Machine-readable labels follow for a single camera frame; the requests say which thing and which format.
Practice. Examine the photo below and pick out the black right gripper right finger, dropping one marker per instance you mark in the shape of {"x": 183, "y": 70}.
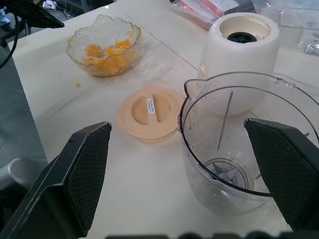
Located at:
{"x": 286, "y": 169}

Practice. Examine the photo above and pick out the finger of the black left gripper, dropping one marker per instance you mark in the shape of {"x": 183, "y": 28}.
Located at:
{"x": 35, "y": 15}

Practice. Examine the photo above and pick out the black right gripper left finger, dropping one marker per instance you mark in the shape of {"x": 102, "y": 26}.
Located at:
{"x": 74, "y": 179}

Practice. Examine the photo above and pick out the clear wavy glass bowl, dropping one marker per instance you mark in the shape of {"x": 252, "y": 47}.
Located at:
{"x": 82, "y": 39}

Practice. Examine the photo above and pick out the peach blender lid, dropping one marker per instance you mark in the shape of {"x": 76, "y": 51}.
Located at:
{"x": 129, "y": 112}

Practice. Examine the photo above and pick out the orange fruit pieces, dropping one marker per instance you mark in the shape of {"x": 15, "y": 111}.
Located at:
{"x": 117, "y": 48}

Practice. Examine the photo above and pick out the clear blender jug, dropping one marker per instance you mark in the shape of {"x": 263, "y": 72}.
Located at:
{"x": 197, "y": 154}

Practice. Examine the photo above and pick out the small orange block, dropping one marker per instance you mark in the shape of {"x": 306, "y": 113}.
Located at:
{"x": 78, "y": 84}

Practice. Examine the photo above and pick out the silver robot body cylinder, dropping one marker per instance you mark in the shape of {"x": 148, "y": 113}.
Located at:
{"x": 20, "y": 171}

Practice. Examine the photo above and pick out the metal blender blade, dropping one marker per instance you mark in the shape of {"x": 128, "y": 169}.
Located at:
{"x": 223, "y": 171}

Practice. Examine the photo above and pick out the clear bag with metal parts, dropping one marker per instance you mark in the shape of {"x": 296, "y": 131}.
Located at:
{"x": 310, "y": 47}

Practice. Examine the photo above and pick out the white blender base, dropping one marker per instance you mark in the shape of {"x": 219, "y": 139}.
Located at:
{"x": 219, "y": 49}

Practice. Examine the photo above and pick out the clear plastic bag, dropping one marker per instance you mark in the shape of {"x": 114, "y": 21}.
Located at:
{"x": 286, "y": 10}

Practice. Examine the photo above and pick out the clear bag with red package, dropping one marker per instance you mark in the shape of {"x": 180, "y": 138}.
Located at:
{"x": 199, "y": 10}

